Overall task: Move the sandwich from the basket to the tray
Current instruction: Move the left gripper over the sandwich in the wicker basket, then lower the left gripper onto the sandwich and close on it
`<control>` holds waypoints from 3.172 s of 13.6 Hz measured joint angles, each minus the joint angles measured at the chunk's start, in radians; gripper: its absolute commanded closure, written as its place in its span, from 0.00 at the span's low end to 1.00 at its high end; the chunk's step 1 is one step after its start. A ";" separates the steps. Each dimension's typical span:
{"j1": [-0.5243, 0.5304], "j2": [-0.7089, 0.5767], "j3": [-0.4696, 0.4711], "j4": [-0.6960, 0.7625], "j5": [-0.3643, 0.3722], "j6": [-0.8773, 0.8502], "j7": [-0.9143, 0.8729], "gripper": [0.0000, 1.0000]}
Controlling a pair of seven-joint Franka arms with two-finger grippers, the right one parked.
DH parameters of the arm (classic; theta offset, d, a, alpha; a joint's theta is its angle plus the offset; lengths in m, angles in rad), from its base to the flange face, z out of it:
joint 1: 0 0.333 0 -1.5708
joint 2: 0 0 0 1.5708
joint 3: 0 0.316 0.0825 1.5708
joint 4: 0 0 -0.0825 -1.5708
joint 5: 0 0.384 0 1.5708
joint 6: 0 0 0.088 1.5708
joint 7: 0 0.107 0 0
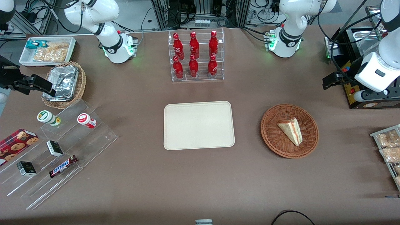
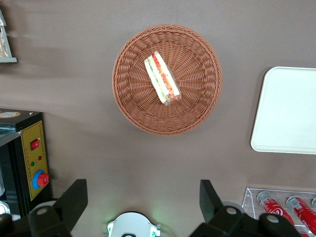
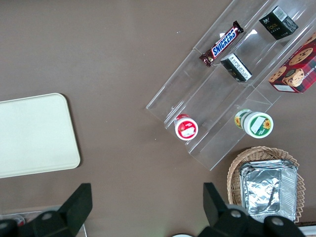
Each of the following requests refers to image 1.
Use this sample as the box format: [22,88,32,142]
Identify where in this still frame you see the small black box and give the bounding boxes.
[16,161,37,177]
[46,140,64,157]

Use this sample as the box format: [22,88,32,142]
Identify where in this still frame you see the clear acrylic stepped shelf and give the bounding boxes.
[0,99,119,210]

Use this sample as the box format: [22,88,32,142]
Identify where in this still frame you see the beige plastic tray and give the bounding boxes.
[163,101,235,151]

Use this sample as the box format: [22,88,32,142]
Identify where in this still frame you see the red lidded cup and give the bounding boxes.
[77,113,97,129]

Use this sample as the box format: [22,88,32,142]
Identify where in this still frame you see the teal snack packet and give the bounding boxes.
[26,40,47,50]

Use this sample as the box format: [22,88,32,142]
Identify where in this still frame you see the white plastic bin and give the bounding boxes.
[19,37,77,67]

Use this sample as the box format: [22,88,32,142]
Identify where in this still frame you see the tray of packaged snacks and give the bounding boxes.
[370,124,400,191]

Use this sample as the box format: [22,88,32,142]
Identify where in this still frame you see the triangular sandwich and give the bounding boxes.
[277,117,303,147]

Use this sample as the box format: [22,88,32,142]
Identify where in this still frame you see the brown wicker basket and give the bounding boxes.
[260,103,319,159]

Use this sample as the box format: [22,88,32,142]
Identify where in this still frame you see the aluminium frame post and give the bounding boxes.
[152,0,171,31]
[237,0,250,28]

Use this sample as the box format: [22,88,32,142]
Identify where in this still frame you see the black floor cable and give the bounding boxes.
[270,210,316,225]

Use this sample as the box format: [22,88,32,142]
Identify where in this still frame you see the stacked aluminium foil trays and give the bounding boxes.
[42,65,79,102]

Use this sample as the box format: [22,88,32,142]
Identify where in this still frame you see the red plaid cookie box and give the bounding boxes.
[0,129,39,166]

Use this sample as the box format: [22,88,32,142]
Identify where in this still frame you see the clear acrylic bottle rack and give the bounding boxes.
[168,28,225,82]

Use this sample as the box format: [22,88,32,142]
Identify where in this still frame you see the light wicker basket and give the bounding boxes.
[42,61,87,109]

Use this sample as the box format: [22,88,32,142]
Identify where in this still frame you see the green lidded cup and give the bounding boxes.
[37,110,62,127]

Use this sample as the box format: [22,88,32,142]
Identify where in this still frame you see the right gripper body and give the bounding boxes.
[0,62,22,90]

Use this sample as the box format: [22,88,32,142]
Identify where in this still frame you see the black food warmer appliance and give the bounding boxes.
[323,5,400,110]

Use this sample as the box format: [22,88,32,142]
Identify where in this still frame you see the Snickers chocolate bar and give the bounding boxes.
[49,155,78,178]

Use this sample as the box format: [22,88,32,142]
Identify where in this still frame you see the clear bag of chips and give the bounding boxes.
[33,42,70,62]

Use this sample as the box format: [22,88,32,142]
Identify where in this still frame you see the red cola bottle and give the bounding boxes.
[173,33,185,60]
[173,56,184,79]
[189,31,200,58]
[189,54,199,78]
[208,54,218,78]
[209,30,219,57]

